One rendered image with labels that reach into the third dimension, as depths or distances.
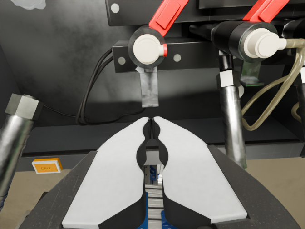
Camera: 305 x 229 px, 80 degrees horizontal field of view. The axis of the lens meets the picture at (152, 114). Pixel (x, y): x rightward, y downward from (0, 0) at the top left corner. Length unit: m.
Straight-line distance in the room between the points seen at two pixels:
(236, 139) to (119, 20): 0.20
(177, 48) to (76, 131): 0.32
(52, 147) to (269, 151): 0.46
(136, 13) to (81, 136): 0.31
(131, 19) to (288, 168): 2.06
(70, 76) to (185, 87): 0.27
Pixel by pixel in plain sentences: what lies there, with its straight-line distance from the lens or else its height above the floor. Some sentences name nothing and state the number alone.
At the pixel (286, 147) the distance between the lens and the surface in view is 0.47.
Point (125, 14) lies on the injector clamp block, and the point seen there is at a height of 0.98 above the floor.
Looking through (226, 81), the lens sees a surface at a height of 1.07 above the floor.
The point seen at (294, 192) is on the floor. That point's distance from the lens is 2.49.
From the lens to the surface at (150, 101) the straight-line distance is 0.15.
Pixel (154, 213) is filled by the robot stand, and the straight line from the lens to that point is 0.78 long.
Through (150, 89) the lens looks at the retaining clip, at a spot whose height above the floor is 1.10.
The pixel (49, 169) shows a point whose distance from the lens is 0.44.
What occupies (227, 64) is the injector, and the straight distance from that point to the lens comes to 0.20.
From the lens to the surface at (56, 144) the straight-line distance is 0.47.
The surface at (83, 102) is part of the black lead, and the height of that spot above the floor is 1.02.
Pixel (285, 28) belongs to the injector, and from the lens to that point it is 0.27.
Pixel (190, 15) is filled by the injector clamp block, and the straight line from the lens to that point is 0.27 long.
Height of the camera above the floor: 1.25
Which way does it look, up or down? 62 degrees down
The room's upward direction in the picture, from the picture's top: 177 degrees clockwise
